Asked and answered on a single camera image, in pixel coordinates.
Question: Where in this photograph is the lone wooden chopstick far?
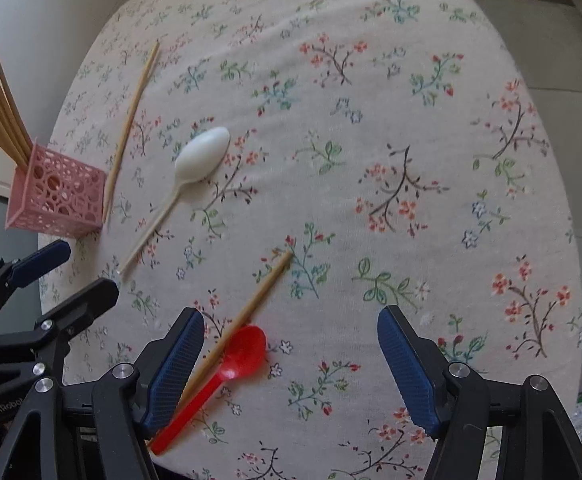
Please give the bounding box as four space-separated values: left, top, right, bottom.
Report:
102 40 160 223

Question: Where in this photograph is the pink lattice utensil basket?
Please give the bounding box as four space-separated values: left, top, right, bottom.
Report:
6 144 106 238

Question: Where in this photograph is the white plastic spoon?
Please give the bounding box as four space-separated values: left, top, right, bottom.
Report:
117 127 231 278

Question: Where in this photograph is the wooden chopstick lowest of pile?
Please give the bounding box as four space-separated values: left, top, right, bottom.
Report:
177 252 293 411

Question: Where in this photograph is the red plastic spoon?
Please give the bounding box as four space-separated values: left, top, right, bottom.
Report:
150 325 266 455

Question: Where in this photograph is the floral tablecloth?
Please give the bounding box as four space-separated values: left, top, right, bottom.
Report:
40 0 582 479

